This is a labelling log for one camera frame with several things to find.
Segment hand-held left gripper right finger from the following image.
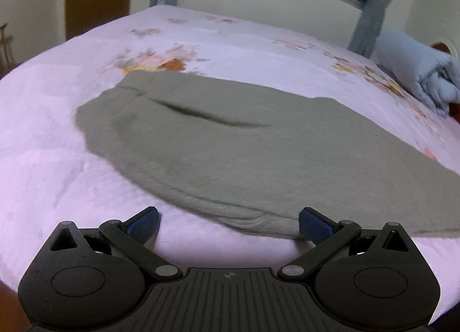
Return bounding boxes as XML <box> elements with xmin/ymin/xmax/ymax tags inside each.
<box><xmin>277</xmin><ymin>206</ymin><xmax>414</xmax><ymax>281</ymax></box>

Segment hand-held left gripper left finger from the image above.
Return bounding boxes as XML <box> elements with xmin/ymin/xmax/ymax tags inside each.
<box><xmin>48</xmin><ymin>206</ymin><xmax>184</xmax><ymax>281</ymax></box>

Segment grey-green pants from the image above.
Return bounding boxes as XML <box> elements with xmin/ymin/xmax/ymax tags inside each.
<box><xmin>75</xmin><ymin>71</ymin><xmax>460</xmax><ymax>240</ymax></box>

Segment bed with pink floral sheet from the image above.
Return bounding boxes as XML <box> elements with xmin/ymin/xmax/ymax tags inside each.
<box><xmin>0</xmin><ymin>5</ymin><xmax>460</xmax><ymax>332</ymax></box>

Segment red-brown wooden headboard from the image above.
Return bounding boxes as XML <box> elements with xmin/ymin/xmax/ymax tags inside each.
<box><xmin>429</xmin><ymin>39</ymin><xmax>460</xmax><ymax>114</ymax></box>

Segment rolled light blue quilt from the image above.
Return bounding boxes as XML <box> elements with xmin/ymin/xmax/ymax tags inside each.
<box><xmin>375</xmin><ymin>29</ymin><xmax>460</xmax><ymax>117</ymax></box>

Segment brown bedside furniture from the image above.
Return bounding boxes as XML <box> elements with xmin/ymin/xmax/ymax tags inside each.
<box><xmin>0</xmin><ymin>22</ymin><xmax>15</xmax><ymax>75</ymax></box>

